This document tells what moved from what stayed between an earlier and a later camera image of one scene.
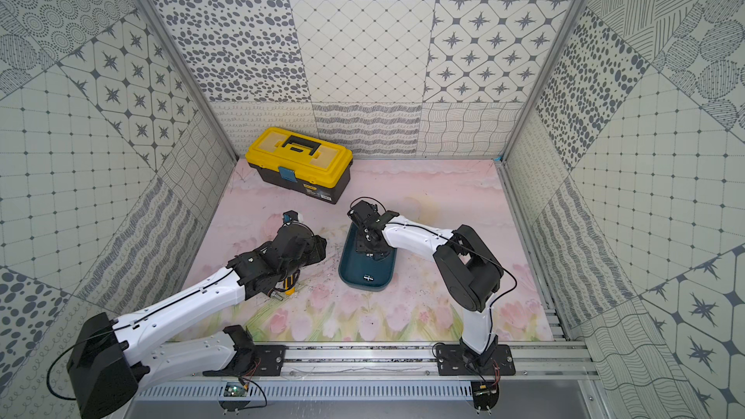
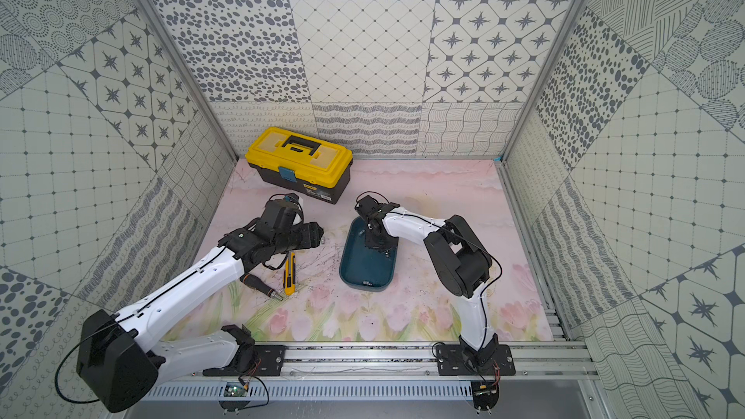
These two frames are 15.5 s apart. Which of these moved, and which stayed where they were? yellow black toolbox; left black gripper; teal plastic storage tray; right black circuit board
Moved: left black gripper
Stayed: teal plastic storage tray; right black circuit board; yellow black toolbox
